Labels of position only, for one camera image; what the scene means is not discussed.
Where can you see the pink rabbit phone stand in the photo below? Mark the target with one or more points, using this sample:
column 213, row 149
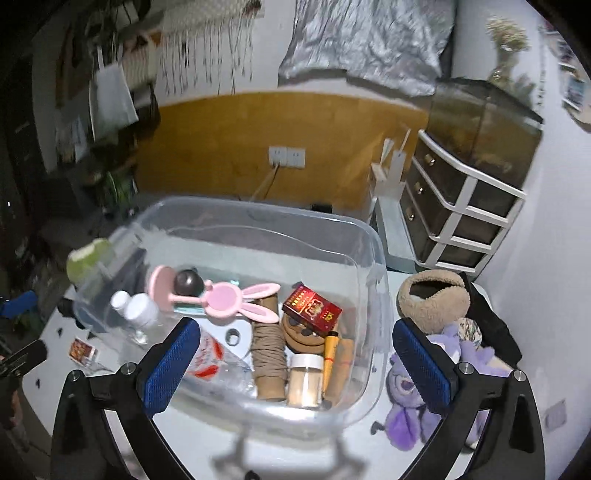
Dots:
column 224, row 297

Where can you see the adhesive wall hook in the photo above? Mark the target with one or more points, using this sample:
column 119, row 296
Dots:
column 555, row 413

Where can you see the white wall socket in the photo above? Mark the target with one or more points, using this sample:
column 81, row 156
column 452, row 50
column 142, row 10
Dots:
column 286, row 157

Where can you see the brown twine spool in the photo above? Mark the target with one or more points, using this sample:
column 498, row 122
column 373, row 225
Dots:
column 268, row 355

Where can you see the toothpick jar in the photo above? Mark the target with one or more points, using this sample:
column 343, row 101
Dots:
column 304, row 383

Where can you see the round wooden panda coaster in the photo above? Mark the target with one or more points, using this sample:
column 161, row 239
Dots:
column 302, row 345

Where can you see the white macrame wall hanging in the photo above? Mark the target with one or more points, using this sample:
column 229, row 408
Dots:
column 203, row 46

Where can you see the blue object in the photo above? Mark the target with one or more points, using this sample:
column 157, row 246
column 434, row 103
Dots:
column 18, row 302

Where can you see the black round knob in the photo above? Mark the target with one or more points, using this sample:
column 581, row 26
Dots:
column 187, row 282

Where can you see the small patterned card box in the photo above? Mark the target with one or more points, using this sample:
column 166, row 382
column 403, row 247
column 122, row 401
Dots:
column 82, row 350

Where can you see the woven basket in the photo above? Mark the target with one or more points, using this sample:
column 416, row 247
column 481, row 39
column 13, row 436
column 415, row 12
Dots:
column 138, row 64

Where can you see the green plush toy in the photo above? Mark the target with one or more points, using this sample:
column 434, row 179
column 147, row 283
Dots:
column 85, row 261

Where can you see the white wooden stand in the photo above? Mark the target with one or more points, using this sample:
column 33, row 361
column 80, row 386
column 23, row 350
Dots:
column 392, row 175

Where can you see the orange tube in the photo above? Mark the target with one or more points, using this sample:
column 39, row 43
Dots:
column 330, row 360

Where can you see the clear plastic storage box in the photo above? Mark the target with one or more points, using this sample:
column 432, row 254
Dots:
column 277, row 217

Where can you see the white tote bag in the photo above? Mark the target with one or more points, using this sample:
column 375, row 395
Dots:
column 113, row 97

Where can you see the vase of dried flowers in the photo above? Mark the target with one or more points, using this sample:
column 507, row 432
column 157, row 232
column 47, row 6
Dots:
column 505, row 41

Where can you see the patterned fabric ball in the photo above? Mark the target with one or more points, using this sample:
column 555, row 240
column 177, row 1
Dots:
column 470, row 330

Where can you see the black cylinder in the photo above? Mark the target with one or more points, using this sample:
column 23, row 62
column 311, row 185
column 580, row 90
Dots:
column 65, row 308

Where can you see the purple plush toy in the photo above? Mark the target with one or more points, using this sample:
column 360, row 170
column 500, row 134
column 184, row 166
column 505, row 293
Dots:
column 399, row 383

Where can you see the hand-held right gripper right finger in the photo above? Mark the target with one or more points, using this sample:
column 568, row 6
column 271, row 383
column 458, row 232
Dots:
column 422, row 369

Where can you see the black power adapter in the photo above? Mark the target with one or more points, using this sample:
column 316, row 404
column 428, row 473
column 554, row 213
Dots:
column 322, row 207

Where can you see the white frame drawer unit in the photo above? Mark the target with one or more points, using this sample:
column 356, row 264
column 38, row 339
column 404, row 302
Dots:
column 461, row 207

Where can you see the grey-blue box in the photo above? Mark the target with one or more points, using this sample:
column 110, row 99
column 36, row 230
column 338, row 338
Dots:
column 392, row 230

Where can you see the silver foil sheet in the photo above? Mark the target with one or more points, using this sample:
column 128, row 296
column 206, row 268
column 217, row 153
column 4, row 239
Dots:
column 364, row 37

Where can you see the brown paper tube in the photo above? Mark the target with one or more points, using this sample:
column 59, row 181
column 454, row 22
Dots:
column 345, row 364

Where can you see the red label water bottle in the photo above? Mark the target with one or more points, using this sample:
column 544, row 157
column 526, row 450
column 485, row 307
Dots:
column 210, row 360

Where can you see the burlap photo wall hanging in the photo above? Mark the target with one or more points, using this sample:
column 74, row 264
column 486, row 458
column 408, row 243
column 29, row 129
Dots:
column 572, row 87

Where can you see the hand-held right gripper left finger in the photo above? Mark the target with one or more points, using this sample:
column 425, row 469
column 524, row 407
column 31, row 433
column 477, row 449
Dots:
column 173, row 364

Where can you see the red cigarette box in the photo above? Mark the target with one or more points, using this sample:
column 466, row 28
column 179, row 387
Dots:
column 311, row 311

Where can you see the beige fleece earmuffs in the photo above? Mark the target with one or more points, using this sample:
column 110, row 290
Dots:
column 438, row 304

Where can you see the black heart sticker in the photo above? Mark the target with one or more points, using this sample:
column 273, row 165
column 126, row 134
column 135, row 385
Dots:
column 376, row 429

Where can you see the green printed box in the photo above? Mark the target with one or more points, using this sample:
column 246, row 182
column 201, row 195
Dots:
column 117, row 187

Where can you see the glass fish tank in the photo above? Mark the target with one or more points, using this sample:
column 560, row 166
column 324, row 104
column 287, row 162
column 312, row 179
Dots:
column 480, row 124

